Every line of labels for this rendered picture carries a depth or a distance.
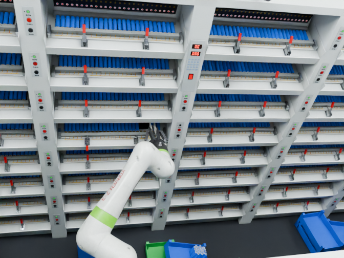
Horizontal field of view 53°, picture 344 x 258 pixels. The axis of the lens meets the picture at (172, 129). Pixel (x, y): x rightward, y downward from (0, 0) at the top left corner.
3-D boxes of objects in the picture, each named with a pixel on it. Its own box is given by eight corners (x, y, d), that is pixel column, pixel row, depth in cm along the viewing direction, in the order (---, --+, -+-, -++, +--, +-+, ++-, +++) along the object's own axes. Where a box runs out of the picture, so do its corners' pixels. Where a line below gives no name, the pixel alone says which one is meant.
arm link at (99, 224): (100, 259, 147) (89, 258, 136) (77, 243, 151) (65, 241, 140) (123, 221, 152) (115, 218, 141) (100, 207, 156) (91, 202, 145)
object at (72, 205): (155, 208, 238) (158, 202, 226) (64, 213, 224) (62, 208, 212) (152, 179, 247) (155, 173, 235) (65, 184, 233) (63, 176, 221)
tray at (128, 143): (166, 148, 199) (169, 141, 191) (57, 150, 186) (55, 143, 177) (163, 117, 208) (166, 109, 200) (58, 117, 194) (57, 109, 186)
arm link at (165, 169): (164, 187, 163) (181, 173, 161) (146, 174, 157) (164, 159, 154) (159, 168, 175) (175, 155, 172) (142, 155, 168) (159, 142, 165)
